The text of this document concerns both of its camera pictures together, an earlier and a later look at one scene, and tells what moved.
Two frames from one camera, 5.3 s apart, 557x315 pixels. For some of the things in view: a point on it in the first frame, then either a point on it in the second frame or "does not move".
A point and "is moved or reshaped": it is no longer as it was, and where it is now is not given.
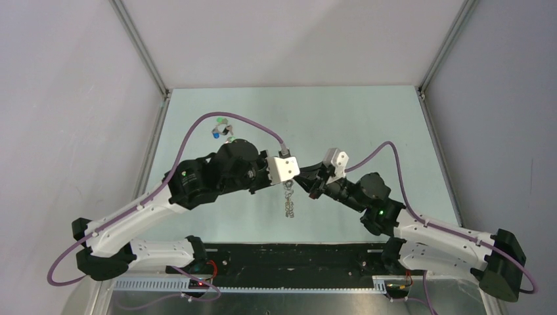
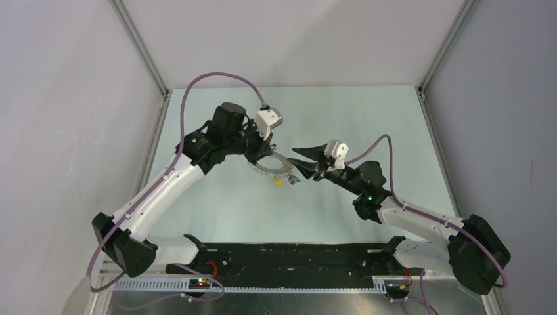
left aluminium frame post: [142, 46] does not move
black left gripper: [262, 160] -> [263, 147]
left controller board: [195, 284] does not move
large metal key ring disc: [288, 185] is moved or reshaped
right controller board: [397, 286] does not move
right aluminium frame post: [466, 10] does not move
